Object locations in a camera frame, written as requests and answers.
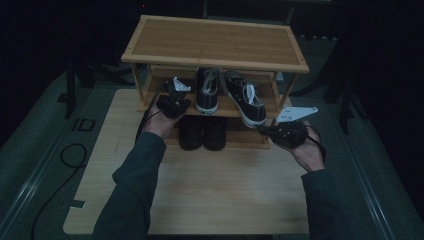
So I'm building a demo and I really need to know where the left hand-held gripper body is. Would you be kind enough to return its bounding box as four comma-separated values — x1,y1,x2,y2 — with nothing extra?
155,76,192,120

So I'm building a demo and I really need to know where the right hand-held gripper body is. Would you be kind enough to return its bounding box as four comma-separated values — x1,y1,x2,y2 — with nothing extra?
268,106,319,149

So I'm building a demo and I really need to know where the black white canvas sneaker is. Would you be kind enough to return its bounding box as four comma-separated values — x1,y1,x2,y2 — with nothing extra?
194,66,222,117
222,69,268,129

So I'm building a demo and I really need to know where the black leather shoe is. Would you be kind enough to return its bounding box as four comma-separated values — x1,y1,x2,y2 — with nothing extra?
203,116,228,152
178,116,203,151

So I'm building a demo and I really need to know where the wooden three-tier shoe rack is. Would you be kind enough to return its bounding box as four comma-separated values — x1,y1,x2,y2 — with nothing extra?
120,14,310,150

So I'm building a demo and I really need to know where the person's left hand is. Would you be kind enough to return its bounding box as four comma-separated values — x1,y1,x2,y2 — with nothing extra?
142,105,183,139

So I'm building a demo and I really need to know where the person's right hand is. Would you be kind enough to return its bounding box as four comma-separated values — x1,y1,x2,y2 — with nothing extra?
289,120,326,173

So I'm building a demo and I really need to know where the black stand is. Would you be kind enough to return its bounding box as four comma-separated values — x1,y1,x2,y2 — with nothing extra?
64,56,134,119
289,49,368,134

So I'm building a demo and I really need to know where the left hand-held gripper cable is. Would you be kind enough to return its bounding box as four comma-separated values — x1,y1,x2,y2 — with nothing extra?
134,81,169,143

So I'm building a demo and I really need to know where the hand-held gripper cable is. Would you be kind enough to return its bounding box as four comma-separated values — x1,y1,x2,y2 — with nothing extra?
306,124,328,164
134,81,169,143

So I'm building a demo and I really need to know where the right hand-held gripper cable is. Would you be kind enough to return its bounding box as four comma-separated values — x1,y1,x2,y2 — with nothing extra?
306,124,328,164

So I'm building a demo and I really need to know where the black looped floor cable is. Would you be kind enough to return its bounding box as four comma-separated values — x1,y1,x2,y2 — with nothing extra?
31,143,88,240

